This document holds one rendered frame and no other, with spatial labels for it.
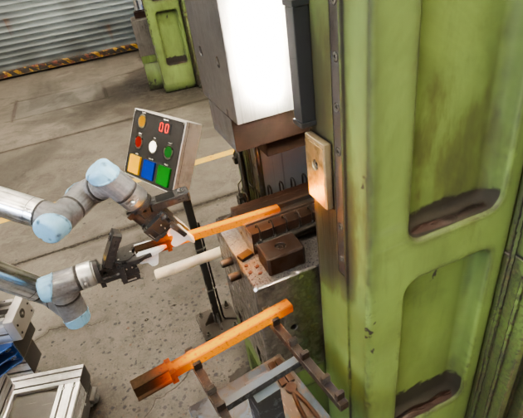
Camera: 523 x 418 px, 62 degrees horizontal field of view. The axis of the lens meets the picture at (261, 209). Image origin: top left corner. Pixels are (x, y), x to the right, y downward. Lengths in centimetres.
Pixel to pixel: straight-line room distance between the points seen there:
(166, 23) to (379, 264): 535
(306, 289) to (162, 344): 126
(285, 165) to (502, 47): 80
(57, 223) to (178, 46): 514
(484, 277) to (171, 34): 531
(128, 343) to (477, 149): 198
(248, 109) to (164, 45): 508
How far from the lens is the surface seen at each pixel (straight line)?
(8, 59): 924
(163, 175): 171
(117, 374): 241
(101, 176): 116
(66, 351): 266
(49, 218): 115
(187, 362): 104
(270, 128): 118
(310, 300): 138
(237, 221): 135
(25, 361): 185
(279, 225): 134
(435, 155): 104
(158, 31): 605
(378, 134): 84
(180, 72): 616
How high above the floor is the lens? 178
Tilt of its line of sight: 33 degrees down
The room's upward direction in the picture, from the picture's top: 9 degrees counter-clockwise
